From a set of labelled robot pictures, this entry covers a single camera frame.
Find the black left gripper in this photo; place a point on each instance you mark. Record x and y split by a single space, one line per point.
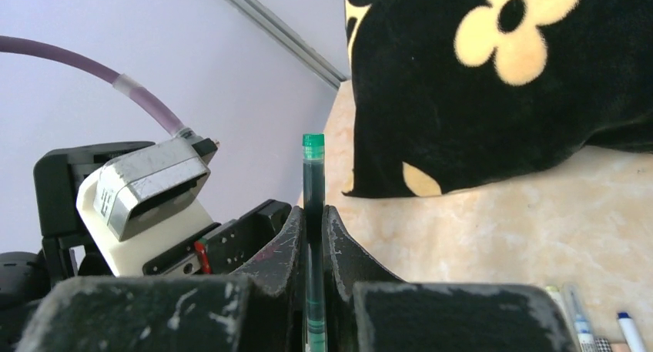
68 249

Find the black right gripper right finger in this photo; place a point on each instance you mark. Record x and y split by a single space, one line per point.
369 308

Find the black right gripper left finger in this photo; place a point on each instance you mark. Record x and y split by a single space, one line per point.
250 309

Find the green transparent pen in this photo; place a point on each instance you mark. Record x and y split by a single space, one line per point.
313 206

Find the white pen with light-green cap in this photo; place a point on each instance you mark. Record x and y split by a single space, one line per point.
555 294

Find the white pen with blue end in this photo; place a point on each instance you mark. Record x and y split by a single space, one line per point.
577 314

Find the white pen with beige cap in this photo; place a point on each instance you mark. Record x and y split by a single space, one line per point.
620 347

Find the white pen with blue cap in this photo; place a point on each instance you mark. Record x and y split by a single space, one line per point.
629 329

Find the black pillow with cream flowers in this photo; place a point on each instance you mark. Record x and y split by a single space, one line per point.
455 94

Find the aluminium wall rail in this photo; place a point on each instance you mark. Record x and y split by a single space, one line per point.
290 40

